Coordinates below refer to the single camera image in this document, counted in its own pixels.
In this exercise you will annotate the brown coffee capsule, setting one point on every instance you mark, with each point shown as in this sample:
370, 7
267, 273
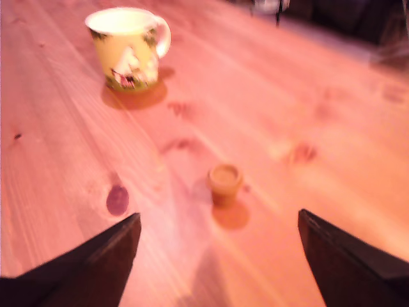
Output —
223, 188

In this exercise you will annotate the yellow cartoon print mug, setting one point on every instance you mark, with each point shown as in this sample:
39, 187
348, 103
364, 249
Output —
128, 54

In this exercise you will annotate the dark sofa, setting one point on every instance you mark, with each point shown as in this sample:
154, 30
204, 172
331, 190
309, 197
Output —
351, 16

